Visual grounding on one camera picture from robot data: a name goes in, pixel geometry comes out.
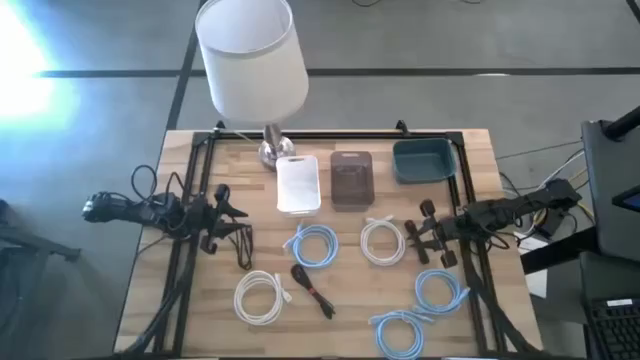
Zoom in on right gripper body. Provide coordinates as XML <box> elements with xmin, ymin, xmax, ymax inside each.
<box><xmin>419</xmin><ymin>198</ymin><xmax>474</xmax><ymax>270</ymax></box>

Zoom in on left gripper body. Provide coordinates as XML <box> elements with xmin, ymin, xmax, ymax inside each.
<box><xmin>192</xmin><ymin>183</ymin><xmax>236</xmax><ymax>255</ymax></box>

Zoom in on white USB cable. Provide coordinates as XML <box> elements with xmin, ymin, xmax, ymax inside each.
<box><xmin>360</xmin><ymin>214</ymin><xmax>407</xmax><ymax>267</ymax></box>
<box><xmin>233</xmin><ymin>270</ymin><xmax>294</xmax><ymax>327</ymax></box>

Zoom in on light blue USB cable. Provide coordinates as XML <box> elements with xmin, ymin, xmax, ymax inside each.
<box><xmin>412</xmin><ymin>268</ymin><xmax>471</xmax><ymax>316</ymax></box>
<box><xmin>368</xmin><ymin>309</ymin><xmax>434</xmax><ymax>360</ymax></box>
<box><xmin>283</xmin><ymin>223</ymin><xmax>340</xmax><ymax>270</ymax></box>

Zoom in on teal plastic storage bin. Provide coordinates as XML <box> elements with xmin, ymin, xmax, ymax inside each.
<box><xmin>392</xmin><ymin>137</ymin><xmax>458</xmax><ymax>185</ymax></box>

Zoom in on white plastic storage bin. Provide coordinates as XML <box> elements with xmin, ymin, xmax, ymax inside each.
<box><xmin>275</xmin><ymin>154</ymin><xmax>322</xmax><ymax>218</ymax></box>

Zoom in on clear smoky plastic storage bin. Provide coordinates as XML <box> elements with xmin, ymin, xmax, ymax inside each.
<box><xmin>329</xmin><ymin>150</ymin><xmax>376</xmax><ymax>212</ymax></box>

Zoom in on black USB cable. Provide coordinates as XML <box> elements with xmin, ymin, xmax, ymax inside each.
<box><xmin>290</xmin><ymin>263</ymin><xmax>336</xmax><ymax>320</ymax></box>

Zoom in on white paper sheet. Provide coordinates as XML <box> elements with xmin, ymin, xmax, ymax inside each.
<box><xmin>519</xmin><ymin>232</ymin><xmax>550</xmax><ymax>299</ymax></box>

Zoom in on white shade metal table lamp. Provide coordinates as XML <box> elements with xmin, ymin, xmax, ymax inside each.
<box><xmin>194</xmin><ymin>0</ymin><xmax>310</xmax><ymax>172</ymax></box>

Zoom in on black equipment cart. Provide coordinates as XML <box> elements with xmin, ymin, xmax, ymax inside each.
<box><xmin>581</xmin><ymin>104</ymin><xmax>640</xmax><ymax>264</ymax></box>

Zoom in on black metal stand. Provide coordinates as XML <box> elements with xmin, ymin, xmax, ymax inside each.
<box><xmin>0</xmin><ymin>199</ymin><xmax>81</xmax><ymax>360</ymax></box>

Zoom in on black laptop keyboard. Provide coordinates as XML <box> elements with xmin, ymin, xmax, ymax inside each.
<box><xmin>579</xmin><ymin>252</ymin><xmax>640</xmax><ymax>360</ymax></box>

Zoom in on thin black cable loop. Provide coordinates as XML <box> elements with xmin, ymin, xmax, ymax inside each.
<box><xmin>234</xmin><ymin>224</ymin><xmax>255</xmax><ymax>272</ymax></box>

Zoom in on black cable bundle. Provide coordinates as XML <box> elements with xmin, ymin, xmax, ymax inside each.
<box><xmin>467</xmin><ymin>269</ymin><xmax>541</xmax><ymax>359</ymax></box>
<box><xmin>124</xmin><ymin>244</ymin><xmax>199</xmax><ymax>357</ymax></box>

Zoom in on loose floor cables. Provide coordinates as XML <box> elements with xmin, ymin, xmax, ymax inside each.
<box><xmin>497</xmin><ymin>142</ymin><xmax>596</xmax><ymax>241</ymax></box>

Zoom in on black aluminium table frame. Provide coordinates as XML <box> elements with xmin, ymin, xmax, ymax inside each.
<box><xmin>152</xmin><ymin>119</ymin><xmax>506</xmax><ymax>359</ymax></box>

